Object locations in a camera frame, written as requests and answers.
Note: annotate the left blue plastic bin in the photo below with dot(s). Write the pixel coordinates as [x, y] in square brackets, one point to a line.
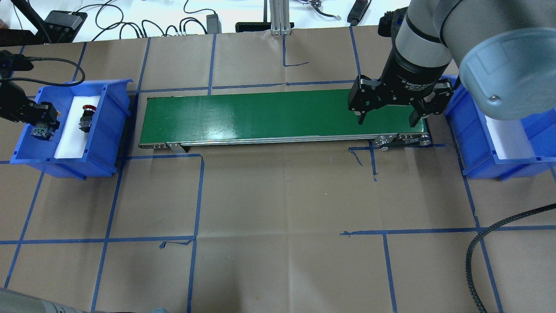
[102, 147]

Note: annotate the red push button switch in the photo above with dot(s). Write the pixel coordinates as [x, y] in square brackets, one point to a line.
[85, 122]

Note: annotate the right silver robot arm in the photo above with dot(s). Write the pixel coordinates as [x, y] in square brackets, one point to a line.
[504, 51]

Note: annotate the right white foam pad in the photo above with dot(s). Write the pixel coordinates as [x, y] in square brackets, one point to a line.
[509, 139]

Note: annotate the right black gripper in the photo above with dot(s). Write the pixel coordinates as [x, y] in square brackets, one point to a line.
[410, 76]

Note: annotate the white foam pad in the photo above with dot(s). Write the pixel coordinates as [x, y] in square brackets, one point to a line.
[509, 139]
[73, 141]

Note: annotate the blue plastic bin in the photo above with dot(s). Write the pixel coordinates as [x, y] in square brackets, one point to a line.
[477, 150]
[102, 147]

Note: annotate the left white foam pad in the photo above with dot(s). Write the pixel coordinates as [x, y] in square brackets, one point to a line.
[73, 141]

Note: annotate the green conveyor belt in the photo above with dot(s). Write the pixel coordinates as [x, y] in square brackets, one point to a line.
[265, 118]

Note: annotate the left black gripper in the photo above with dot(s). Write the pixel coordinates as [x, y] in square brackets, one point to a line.
[13, 103]

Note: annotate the yellow push button switch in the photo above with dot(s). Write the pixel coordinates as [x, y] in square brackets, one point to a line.
[44, 131]

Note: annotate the right blue plastic bin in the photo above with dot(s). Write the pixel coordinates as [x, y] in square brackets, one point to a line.
[477, 150]

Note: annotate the aluminium frame post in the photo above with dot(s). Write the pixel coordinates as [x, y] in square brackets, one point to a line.
[279, 17]

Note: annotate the black power adapter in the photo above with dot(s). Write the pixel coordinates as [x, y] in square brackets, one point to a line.
[63, 26]

